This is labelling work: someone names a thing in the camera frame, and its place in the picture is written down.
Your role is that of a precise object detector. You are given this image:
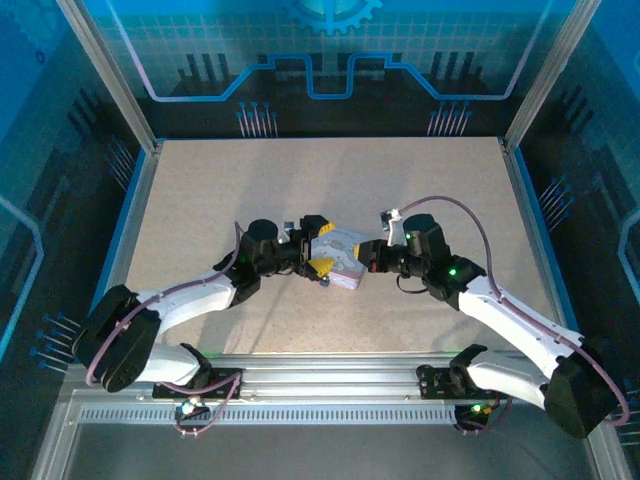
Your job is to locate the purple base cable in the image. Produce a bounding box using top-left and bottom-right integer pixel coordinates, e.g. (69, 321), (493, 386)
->
(158, 372), (244, 439)
(457, 392), (514, 437)

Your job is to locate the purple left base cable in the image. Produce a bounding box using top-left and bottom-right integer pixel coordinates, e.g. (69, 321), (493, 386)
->
(158, 372), (244, 439)

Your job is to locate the slotted grey cable duct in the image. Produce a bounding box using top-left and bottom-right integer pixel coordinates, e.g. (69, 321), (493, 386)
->
(78, 407), (467, 424)

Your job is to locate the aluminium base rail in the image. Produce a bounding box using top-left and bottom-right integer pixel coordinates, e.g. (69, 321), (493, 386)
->
(64, 352), (576, 404)

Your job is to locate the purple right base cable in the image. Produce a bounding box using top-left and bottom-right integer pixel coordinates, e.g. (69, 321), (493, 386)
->
(457, 392), (514, 437)

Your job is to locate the aluminium frame post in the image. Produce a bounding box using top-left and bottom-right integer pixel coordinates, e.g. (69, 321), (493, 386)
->
(501, 0), (604, 152)
(55, 0), (165, 152)

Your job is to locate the left base circuit board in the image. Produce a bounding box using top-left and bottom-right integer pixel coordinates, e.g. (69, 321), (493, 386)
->
(174, 397), (212, 422)

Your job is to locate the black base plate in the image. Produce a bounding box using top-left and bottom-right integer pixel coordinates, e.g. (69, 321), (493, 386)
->
(416, 363), (501, 402)
(151, 367), (245, 401)

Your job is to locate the aluminium table side rail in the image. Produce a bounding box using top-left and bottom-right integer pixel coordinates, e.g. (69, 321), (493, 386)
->
(498, 137), (572, 329)
(88, 139), (165, 321)

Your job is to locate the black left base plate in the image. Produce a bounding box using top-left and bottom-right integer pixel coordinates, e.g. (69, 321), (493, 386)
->
(151, 367), (245, 401)

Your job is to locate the base circuit board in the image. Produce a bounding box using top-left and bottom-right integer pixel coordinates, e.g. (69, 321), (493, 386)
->
(453, 399), (501, 427)
(174, 397), (212, 422)

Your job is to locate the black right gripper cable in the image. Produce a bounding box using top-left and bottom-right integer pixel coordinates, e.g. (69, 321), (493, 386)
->
(396, 272), (431, 298)

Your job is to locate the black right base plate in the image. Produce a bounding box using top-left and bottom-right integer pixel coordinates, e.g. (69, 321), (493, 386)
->
(416, 363), (501, 402)

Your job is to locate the right base circuit board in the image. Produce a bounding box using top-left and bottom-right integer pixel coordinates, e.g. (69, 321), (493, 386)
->
(453, 399), (501, 427)

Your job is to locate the cartoon print tin box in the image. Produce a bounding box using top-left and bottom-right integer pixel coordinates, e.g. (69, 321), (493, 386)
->
(308, 227), (367, 292)

